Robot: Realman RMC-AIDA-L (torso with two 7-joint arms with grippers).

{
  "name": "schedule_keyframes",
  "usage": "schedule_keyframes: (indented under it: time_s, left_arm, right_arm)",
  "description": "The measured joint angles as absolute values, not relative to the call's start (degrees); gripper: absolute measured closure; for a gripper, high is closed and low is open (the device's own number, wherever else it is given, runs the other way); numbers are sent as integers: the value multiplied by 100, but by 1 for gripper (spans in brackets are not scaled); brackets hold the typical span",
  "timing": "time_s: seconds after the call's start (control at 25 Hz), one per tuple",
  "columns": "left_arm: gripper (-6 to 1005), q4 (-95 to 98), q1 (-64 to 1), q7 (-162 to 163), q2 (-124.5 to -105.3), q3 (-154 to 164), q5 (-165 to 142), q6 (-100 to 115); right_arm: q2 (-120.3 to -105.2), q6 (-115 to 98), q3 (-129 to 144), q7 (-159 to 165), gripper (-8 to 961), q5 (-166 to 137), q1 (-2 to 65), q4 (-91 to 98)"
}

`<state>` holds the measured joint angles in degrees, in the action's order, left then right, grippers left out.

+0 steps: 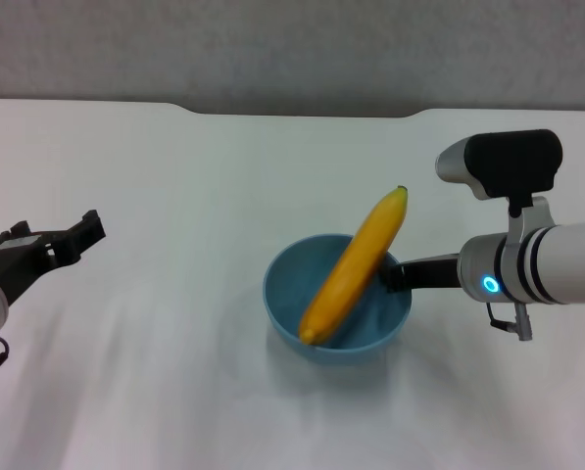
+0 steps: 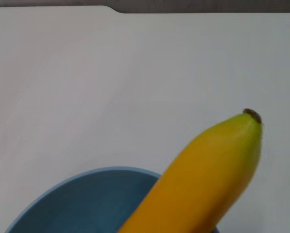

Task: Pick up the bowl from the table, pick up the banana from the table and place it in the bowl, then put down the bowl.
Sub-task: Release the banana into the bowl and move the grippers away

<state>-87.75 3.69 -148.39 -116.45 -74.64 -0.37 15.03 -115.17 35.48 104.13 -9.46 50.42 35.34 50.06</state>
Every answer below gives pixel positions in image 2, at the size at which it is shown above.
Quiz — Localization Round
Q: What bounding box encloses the yellow banana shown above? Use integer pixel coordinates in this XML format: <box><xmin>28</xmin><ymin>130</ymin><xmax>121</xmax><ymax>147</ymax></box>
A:
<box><xmin>116</xmin><ymin>108</ymin><xmax>263</xmax><ymax>233</ymax></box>

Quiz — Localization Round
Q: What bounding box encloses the blue bowl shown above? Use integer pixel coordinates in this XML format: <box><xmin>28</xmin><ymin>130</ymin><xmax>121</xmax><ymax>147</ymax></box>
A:
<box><xmin>4</xmin><ymin>166</ymin><xmax>221</xmax><ymax>233</ymax></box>

